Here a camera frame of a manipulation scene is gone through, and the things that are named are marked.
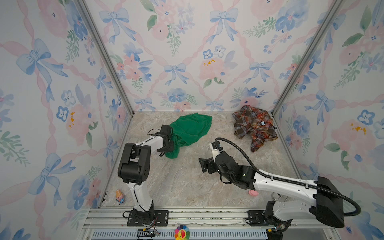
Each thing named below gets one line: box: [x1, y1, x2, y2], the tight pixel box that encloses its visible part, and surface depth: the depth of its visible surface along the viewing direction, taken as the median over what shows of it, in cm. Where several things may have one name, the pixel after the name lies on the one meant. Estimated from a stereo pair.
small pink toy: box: [248, 190, 259, 197], surface depth 82 cm
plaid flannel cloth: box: [232, 105, 278, 153], surface depth 103 cm
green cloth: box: [165, 113, 213, 159], surface depth 109 cm
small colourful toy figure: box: [115, 189, 125, 205], surface depth 80 cm
